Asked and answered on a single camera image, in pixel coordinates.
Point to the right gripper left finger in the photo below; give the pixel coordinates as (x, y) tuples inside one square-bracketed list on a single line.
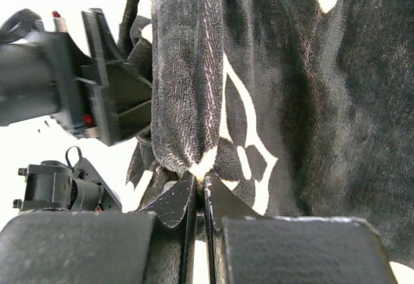
[(153, 245)]

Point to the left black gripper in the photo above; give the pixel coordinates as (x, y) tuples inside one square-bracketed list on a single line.
[(40, 76)]

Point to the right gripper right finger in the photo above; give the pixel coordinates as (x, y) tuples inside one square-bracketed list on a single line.
[(245, 247)]

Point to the black floral plush pillowcase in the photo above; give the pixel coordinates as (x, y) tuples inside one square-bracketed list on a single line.
[(302, 107)]

